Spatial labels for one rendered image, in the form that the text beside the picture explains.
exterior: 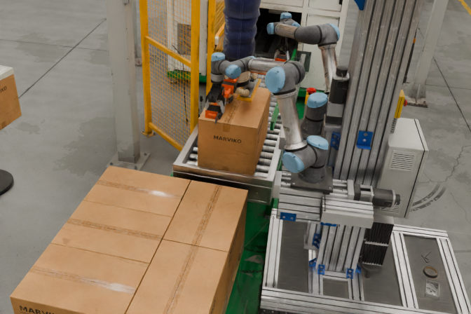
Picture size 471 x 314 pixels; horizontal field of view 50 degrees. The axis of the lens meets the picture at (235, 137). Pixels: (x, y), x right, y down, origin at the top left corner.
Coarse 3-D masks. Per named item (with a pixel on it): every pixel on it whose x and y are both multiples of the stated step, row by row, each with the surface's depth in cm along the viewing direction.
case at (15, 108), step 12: (0, 72) 363; (12, 72) 371; (0, 84) 362; (12, 84) 374; (0, 96) 365; (12, 96) 377; (0, 108) 367; (12, 108) 380; (0, 120) 370; (12, 120) 382
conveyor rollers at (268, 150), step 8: (264, 80) 487; (272, 96) 462; (272, 104) 447; (272, 112) 432; (280, 120) 423; (272, 136) 400; (264, 144) 394; (272, 144) 393; (264, 152) 379; (272, 152) 385; (192, 160) 372; (264, 160) 371; (256, 168) 363; (264, 168) 363; (264, 176) 355
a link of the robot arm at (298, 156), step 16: (288, 64) 247; (272, 80) 243; (288, 80) 242; (288, 96) 245; (288, 112) 247; (288, 128) 250; (288, 144) 253; (304, 144) 252; (288, 160) 253; (304, 160) 252
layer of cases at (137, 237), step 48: (96, 192) 330; (144, 192) 332; (192, 192) 335; (240, 192) 338; (96, 240) 292; (144, 240) 294; (192, 240) 297; (240, 240) 343; (48, 288) 261; (96, 288) 263; (144, 288) 265; (192, 288) 266
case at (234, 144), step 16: (256, 96) 369; (224, 112) 346; (240, 112) 347; (256, 112) 348; (208, 128) 339; (224, 128) 336; (240, 128) 333; (256, 128) 331; (208, 144) 345; (224, 144) 343; (240, 144) 340; (256, 144) 339; (208, 160) 352; (224, 160) 349; (240, 160) 346; (256, 160) 354
